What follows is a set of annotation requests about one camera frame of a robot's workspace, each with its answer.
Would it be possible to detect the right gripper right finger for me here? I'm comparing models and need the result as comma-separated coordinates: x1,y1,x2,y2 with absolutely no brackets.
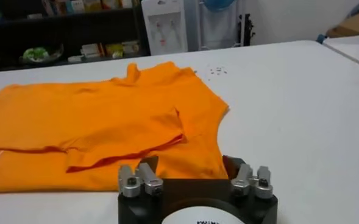
222,155,274,200

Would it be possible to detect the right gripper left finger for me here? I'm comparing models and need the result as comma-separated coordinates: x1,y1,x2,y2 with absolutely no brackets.
118,156,165,198

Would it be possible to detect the orange t-shirt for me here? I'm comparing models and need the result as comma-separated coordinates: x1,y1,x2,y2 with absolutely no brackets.
0,60,230,194

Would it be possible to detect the black stand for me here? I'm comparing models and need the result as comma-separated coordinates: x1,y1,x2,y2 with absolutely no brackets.
238,13,256,47

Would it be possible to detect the white water dispenser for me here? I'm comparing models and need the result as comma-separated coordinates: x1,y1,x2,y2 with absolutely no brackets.
141,0,188,56

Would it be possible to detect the white jug rack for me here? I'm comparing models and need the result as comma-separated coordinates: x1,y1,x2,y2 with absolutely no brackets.
197,0,247,51

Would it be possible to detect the glass bowl with green contents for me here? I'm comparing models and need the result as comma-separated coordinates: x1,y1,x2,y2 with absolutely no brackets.
22,44,65,64

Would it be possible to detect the white side table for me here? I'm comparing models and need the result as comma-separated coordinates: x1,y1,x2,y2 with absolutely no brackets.
322,35,359,72

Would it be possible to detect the black shelving unit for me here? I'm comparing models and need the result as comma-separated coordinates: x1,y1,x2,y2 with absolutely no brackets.
0,0,151,73

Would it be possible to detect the blue water jug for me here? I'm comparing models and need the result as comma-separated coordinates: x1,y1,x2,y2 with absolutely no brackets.
202,0,236,13

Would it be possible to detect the large cardboard box with flaps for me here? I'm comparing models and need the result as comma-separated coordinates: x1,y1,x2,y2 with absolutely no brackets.
325,12,359,39

